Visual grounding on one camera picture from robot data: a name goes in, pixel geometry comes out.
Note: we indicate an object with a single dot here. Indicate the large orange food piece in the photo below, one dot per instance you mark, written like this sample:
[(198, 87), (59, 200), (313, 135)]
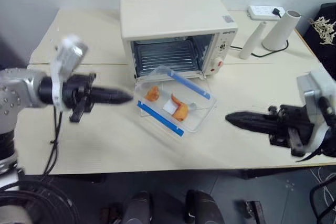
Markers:
[(181, 111)]

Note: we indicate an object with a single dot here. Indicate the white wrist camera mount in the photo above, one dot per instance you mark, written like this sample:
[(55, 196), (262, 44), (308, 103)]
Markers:
[(67, 53), (312, 90)]

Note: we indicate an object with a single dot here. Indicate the dark brown floor bracket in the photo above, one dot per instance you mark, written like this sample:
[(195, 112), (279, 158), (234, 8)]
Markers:
[(255, 212)]

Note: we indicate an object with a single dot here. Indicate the black mesh chair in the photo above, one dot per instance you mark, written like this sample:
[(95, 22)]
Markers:
[(324, 203)]

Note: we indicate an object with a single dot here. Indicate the dried white plant sprig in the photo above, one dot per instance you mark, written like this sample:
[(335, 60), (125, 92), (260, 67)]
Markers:
[(324, 28)]

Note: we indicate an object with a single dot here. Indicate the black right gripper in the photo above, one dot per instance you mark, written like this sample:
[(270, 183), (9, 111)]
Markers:
[(291, 127)]

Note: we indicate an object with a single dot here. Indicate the dark rounded shape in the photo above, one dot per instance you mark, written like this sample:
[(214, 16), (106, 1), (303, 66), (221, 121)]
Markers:
[(137, 208), (203, 208)]

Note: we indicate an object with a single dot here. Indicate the silver black robot torso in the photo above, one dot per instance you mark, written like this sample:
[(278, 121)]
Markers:
[(8, 148)]

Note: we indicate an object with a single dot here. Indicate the large white cone vase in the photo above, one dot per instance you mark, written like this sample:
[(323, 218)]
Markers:
[(281, 31)]

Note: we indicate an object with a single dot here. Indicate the cream toaster oven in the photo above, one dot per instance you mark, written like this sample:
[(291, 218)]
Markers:
[(170, 16)]

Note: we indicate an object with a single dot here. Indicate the black power plug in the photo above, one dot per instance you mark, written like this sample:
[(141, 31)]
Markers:
[(276, 12)]

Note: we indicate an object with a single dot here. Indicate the slim white bottle vase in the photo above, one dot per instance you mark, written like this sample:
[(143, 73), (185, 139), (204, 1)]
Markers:
[(252, 41)]

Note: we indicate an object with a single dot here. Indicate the small orange food piece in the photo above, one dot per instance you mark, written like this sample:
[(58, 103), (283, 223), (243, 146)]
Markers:
[(152, 94)]

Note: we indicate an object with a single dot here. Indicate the white food piece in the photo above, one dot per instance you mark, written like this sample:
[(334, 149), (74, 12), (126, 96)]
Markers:
[(169, 107)]

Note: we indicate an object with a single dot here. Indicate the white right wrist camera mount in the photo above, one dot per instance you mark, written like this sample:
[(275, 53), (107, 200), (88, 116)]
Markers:
[(312, 90)]

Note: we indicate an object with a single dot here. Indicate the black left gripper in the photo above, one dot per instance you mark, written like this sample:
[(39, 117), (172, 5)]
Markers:
[(76, 90)]

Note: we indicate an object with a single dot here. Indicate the clear blue-clipped food container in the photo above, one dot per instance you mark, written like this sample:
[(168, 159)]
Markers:
[(195, 115)]

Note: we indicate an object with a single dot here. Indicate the black cloth-covered stand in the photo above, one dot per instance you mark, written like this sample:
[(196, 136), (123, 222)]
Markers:
[(328, 56)]

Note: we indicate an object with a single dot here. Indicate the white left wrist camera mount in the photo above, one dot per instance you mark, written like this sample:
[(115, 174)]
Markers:
[(67, 53)]

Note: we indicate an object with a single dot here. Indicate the white power strip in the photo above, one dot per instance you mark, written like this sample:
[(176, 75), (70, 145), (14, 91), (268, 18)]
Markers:
[(260, 12)]

